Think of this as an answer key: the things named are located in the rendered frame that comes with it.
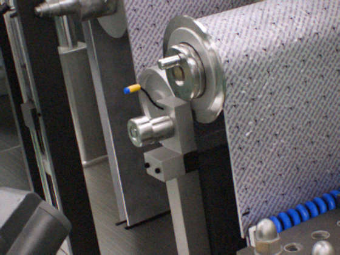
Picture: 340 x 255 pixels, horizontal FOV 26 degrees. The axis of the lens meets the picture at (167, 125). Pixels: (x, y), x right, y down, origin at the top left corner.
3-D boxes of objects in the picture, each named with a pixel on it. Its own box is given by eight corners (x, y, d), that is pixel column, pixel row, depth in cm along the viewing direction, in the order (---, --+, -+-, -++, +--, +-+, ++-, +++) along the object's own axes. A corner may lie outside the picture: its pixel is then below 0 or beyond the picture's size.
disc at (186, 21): (171, 112, 108) (155, 11, 103) (174, 111, 108) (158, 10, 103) (230, 133, 95) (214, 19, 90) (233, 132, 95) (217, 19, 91)
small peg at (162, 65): (156, 67, 97) (156, 58, 96) (175, 62, 98) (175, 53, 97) (162, 71, 96) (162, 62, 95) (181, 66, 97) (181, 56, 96)
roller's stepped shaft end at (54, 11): (34, 20, 115) (30, 0, 114) (70, 12, 117) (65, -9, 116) (42, 22, 112) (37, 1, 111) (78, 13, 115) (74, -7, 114)
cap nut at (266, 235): (248, 251, 96) (244, 219, 94) (271, 241, 97) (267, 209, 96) (266, 261, 93) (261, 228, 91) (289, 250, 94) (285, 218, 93)
